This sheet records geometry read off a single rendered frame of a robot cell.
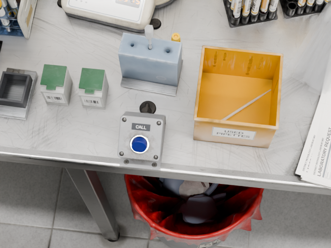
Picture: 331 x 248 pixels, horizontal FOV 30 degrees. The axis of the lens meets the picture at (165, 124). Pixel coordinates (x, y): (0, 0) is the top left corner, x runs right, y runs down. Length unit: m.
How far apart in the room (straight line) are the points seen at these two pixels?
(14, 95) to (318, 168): 0.54
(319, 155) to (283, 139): 0.07
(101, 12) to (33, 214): 0.97
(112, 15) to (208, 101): 0.23
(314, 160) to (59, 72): 0.45
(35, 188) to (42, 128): 0.91
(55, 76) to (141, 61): 0.15
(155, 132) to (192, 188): 0.73
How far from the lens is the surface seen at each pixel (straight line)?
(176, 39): 1.12
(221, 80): 1.10
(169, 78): 1.07
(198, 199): 1.69
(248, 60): 1.05
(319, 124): 1.09
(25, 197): 1.99
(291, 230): 1.95
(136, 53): 1.02
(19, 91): 1.12
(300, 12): 1.18
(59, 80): 1.05
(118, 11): 1.13
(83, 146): 1.07
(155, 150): 1.00
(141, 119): 0.99
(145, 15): 1.12
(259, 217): 1.58
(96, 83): 1.04
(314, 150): 1.07
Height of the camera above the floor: 1.88
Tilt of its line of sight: 69 degrees down
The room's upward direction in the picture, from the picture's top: 2 degrees counter-clockwise
